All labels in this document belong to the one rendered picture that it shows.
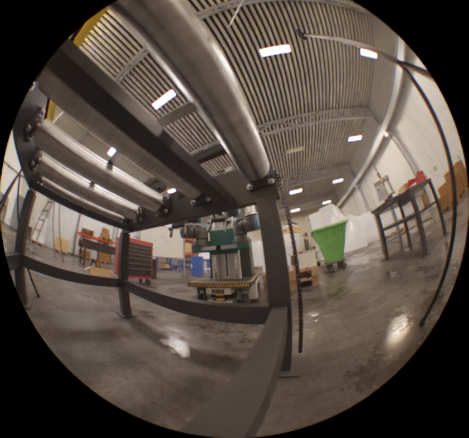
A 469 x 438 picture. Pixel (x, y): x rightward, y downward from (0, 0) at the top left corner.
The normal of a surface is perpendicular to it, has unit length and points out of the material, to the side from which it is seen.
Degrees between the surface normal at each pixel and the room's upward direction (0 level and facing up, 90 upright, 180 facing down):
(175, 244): 90
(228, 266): 90
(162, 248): 90
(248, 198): 90
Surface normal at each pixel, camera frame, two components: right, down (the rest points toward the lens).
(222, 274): -0.25, -0.39
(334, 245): -0.49, -0.15
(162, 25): 0.22, 0.86
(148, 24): -0.05, 0.93
